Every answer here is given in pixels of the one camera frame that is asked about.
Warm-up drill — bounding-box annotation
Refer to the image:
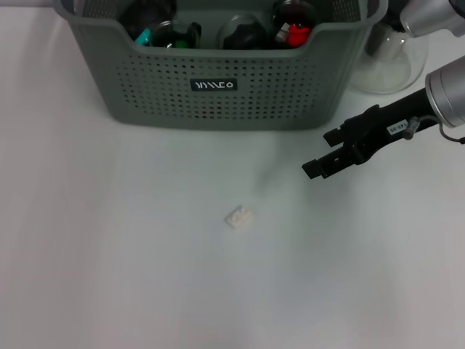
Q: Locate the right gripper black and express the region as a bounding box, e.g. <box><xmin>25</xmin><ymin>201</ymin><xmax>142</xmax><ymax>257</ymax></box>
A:
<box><xmin>301</xmin><ymin>86</ymin><xmax>441</xmax><ymax>180</ymax></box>

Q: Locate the red wedge toy brick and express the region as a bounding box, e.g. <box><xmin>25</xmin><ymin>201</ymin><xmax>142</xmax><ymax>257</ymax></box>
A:
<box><xmin>287</xmin><ymin>24</ymin><xmax>312</xmax><ymax>48</ymax></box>

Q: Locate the glass teacup black sleeve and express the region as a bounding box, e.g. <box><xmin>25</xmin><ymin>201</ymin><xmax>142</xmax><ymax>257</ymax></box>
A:
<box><xmin>214</xmin><ymin>13</ymin><xmax>272</xmax><ymax>51</ymax></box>
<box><xmin>270</xmin><ymin>0</ymin><xmax>318</xmax><ymax>49</ymax></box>
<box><xmin>148</xmin><ymin>20</ymin><xmax>203</xmax><ymax>50</ymax></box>

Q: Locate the cyan translucent toy brick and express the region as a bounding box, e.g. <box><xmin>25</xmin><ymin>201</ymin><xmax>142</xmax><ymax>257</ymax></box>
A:
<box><xmin>134</xmin><ymin>28</ymin><xmax>152</xmax><ymax>47</ymax></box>

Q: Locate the grey-green perforated storage bin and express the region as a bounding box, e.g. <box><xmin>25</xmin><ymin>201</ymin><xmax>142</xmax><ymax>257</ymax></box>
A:
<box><xmin>54</xmin><ymin>0</ymin><xmax>389</xmax><ymax>132</ymax></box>

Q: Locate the glass carafe with black lid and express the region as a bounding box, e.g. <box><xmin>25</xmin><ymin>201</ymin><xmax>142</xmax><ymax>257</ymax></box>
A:
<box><xmin>348</xmin><ymin>10</ymin><xmax>430</xmax><ymax>95</ymax></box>

